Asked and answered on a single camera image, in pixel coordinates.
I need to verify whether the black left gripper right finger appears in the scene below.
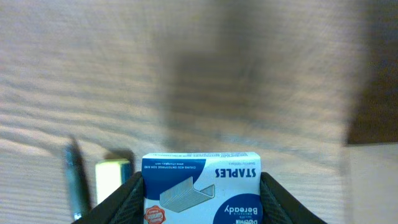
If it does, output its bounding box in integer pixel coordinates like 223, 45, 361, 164
260, 172, 326, 224

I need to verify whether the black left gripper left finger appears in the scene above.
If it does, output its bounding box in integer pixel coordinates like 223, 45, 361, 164
72, 172, 144, 224

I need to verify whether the white blue staples box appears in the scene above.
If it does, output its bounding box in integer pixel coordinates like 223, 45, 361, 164
141, 152, 263, 224

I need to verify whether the yellow highlighter marker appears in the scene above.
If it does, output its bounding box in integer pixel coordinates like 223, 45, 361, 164
95, 148, 135, 205

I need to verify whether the black ballpoint pen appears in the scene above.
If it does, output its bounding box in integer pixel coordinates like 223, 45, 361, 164
63, 136, 92, 221

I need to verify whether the brown cardboard box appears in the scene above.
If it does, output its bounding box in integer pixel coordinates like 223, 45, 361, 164
344, 142, 397, 224

